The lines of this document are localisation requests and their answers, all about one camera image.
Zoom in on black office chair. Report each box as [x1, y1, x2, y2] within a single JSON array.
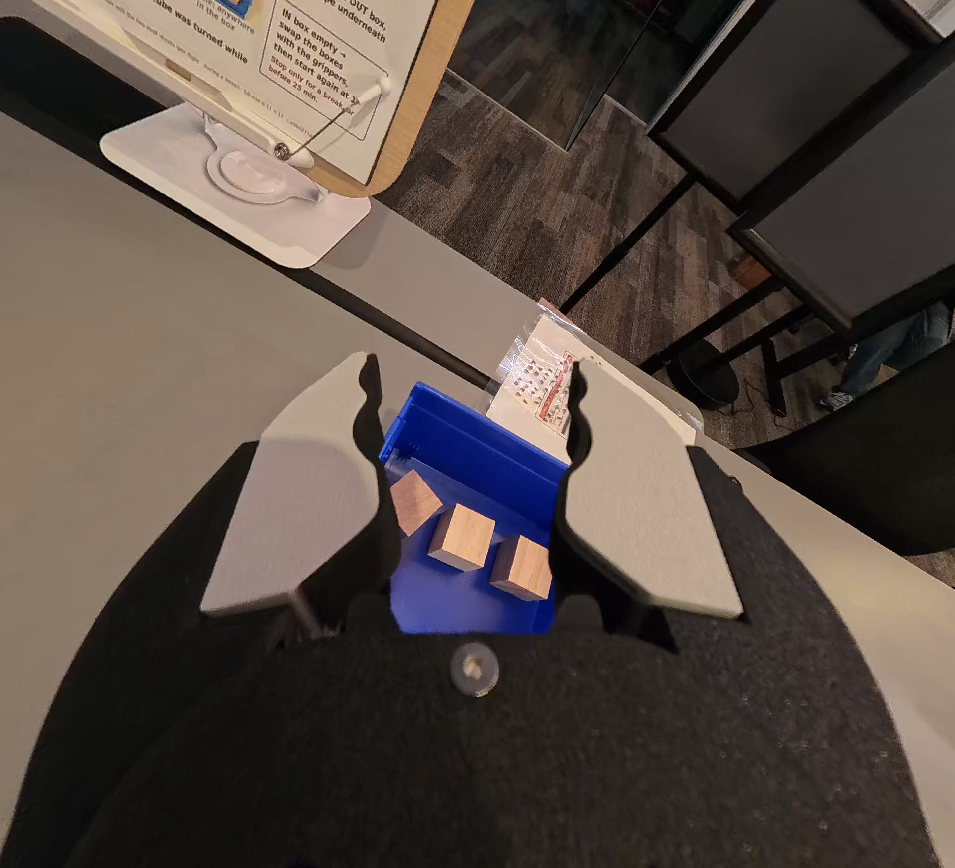
[[735, 342, 955, 557]]

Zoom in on blue plastic bin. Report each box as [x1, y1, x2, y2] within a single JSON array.
[[379, 381, 572, 636]]

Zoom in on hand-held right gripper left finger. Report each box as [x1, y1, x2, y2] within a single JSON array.
[[200, 352, 404, 641]]

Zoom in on light wood cube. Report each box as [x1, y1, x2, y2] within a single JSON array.
[[388, 469, 443, 537], [427, 504, 497, 572], [488, 534, 555, 600]]

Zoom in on black framed grey panel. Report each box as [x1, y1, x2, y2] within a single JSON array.
[[560, 0, 945, 317], [638, 32, 955, 417]]

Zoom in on wooden instruction board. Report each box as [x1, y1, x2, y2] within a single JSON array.
[[0, 0, 510, 199]]

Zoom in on black round stand base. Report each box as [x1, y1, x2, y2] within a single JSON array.
[[666, 337, 741, 412]]

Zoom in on printed sheet in plastic sleeve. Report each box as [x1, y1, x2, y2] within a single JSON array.
[[485, 297, 706, 466]]

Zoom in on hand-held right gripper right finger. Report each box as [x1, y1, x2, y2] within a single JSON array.
[[552, 359, 747, 636]]

